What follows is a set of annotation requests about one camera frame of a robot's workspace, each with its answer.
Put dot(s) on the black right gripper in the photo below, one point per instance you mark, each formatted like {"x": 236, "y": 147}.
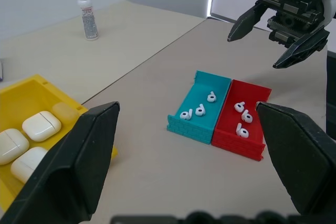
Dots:
{"x": 296, "y": 14}

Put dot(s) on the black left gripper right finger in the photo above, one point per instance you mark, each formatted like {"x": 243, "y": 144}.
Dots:
{"x": 302, "y": 155}

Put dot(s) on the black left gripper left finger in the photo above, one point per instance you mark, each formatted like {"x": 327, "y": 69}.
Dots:
{"x": 65, "y": 166}

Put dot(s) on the white earbud case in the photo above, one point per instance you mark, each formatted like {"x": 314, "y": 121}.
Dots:
{"x": 42, "y": 125}
{"x": 10, "y": 145}
{"x": 26, "y": 165}

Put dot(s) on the yellow plastic tray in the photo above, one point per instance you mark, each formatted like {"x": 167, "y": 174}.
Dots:
{"x": 29, "y": 95}

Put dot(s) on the red brick-pattern tray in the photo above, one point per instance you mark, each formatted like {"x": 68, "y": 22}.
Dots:
{"x": 244, "y": 90}

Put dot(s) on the white earbud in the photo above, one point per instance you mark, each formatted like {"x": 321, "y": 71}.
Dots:
{"x": 239, "y": 106}
{"x": 186, "y": 115}
{"x": 211, "y": 97}
{"x": 243, "y": 132}
{"x": 247, "y": 117}
{"x": 200, "y": 110}

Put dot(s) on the teal brick-pattern tray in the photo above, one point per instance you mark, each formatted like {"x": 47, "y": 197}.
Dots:
{"x": 200, "y": 87}

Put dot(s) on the clear pump spray bottle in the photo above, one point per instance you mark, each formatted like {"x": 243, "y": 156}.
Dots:
{"x": 89, "y": 22}

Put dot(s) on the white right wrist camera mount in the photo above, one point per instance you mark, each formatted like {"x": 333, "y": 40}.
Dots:
{"x": 329, "y": 1}

